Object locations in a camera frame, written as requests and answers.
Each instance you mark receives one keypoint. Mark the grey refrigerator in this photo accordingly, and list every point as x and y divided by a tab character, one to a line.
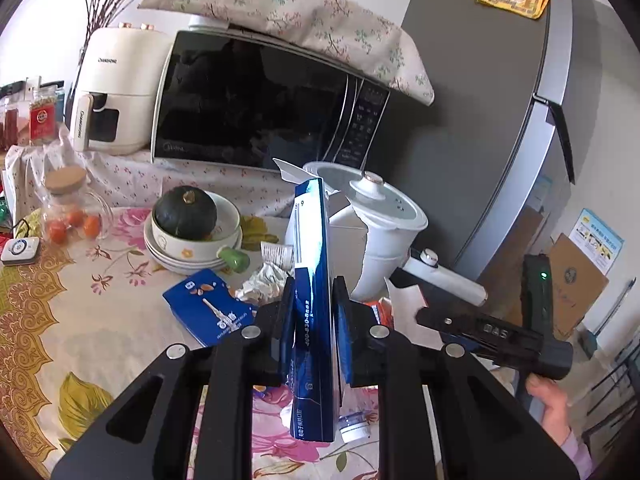
475	110

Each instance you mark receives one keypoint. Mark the flat blue milk carton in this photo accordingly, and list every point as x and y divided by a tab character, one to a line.
205	305

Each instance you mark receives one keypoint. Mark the tall dark blue carton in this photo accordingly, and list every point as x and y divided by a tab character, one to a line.
311	285

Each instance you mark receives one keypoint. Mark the small-flower white cloth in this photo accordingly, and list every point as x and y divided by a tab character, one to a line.
125	175

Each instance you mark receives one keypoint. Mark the glass jar with cork lid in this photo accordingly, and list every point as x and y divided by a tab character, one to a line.
67	190

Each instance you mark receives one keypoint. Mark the white flower bowl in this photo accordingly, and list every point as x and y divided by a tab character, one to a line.
172	247

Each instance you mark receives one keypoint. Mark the red spice jar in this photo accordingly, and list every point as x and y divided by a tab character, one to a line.
42	117

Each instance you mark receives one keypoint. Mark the brown cardboard box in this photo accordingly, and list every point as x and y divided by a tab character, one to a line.
575	285

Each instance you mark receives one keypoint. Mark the small red tomato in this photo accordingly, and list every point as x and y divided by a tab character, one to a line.
75	217
91	225
56	232

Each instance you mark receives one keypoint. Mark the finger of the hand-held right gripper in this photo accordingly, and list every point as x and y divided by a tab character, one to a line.
505	356
465	325

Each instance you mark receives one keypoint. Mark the floral cover cloth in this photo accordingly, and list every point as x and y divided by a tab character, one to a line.
300	10

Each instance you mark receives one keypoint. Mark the white plate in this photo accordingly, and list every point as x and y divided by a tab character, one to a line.
165	262

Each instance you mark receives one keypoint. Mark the white round-button device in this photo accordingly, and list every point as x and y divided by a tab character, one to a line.
20	251

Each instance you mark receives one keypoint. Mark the pink floral tablecloth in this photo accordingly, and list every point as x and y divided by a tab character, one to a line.
100	320

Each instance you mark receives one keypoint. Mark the crumpled white paper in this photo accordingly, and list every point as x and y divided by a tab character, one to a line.
262	285

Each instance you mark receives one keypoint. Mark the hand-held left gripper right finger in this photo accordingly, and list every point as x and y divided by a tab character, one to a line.
346	345

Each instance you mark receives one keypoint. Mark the black metal chair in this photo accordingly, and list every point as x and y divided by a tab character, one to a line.
612	385

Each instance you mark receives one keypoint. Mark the dried branches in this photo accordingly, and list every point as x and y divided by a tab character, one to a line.
102	5

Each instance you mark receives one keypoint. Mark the black microwave oven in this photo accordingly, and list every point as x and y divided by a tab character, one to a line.
250	100

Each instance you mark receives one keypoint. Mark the printed receipt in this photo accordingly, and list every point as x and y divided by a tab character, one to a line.
277	255

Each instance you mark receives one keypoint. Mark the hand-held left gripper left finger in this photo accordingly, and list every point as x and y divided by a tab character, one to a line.
281	322

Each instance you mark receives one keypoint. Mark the dark green squash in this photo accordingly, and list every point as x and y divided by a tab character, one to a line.
185	212

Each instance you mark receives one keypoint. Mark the blue wall poster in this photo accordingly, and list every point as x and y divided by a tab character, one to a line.
600	237

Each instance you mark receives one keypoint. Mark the white air fryer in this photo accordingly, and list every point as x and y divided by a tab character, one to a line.
125	90

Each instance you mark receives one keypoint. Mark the person's right hand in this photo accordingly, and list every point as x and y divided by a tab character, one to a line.
550	405

